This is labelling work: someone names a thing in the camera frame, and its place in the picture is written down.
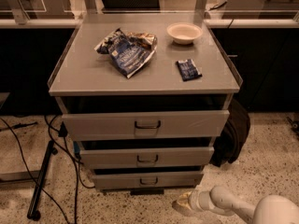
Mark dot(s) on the dark backpack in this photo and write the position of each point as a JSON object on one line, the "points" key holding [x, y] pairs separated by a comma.
{"points": [[228, 145]]}

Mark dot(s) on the grey drawer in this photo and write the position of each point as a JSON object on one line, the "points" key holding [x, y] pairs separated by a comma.
{"points": [[145, 125], [146, 157], [147, 180]]}

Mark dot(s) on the blue crumpled chip bag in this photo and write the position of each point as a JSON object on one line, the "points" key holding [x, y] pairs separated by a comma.
{"points": [[128, 52]]}

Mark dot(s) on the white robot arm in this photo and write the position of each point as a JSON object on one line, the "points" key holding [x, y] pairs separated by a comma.
{"points": [[271, 209]]}

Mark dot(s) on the grey middle drawer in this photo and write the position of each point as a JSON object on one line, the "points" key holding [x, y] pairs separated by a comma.
{"points": [[146, 157]]}

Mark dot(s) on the black floor stand bar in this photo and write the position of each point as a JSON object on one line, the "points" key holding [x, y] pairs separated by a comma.
{"points": [[33, 212]]}

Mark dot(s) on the grey bottom drawer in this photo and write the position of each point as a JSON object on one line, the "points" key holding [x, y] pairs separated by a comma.
{"points": [[147, 180]]}

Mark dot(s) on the small dark blue packet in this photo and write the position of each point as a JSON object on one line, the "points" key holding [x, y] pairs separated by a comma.
{"points": [[188, 70]]}

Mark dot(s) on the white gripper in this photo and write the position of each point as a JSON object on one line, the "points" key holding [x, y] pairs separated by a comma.
{"points": [[194, 201]]}

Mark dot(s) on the grey top drawer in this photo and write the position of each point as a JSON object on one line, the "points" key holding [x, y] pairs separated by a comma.
{"points": [[145, 125]]}

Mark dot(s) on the grey drawer cabinet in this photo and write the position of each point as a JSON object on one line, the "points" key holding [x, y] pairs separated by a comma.
{"points": [[86, 82]]}

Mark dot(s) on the white bowl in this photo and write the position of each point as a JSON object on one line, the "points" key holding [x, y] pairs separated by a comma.
{"points": [[184, 33]]}

